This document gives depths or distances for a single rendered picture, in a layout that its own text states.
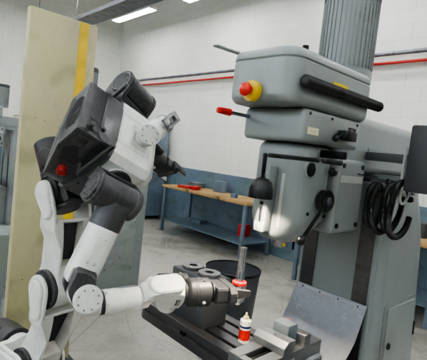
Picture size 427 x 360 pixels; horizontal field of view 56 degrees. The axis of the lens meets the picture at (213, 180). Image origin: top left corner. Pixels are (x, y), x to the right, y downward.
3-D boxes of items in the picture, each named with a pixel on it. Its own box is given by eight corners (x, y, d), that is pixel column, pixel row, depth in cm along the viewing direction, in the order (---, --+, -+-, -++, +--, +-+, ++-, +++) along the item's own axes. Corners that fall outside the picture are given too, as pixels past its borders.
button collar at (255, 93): (255, 100, 114) (258, 78, 114) (240, 101, 118) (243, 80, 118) (260, 101, 115) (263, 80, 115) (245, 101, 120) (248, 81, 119)
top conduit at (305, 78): (308, 86, 107) (310, 73, 107) (295, 87, 110) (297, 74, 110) (383, 112, 138) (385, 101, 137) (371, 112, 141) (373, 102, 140)
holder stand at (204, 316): (202, 330, 151) (208, 278, 149) (168, 309, 167) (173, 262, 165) (225, 323, 159) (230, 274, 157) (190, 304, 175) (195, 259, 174)
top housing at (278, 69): (289, 101, 108) (296, 41, 107) (222, 102, 127) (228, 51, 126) (370, 123, 140) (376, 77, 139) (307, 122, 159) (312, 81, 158)
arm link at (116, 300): (143, 314, 113) (71, 326, 104) (132, 304, 122) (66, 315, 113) (143, 276, 113) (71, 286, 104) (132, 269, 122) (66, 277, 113)
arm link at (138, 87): (100, 101, 138) (133, 90, 132) (105, 82, 142) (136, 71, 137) (121, 121, 146) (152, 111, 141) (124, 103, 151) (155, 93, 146)
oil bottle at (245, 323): (243, 345, 142) (247, 315, 142) (235, 340, 145) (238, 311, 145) (250, 342, 145) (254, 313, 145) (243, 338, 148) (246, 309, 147)
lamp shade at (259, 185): (243, 196, 116) (246, 175, 116) (253, 195, 123) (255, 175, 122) (267, 200, 113) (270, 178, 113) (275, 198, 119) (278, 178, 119)
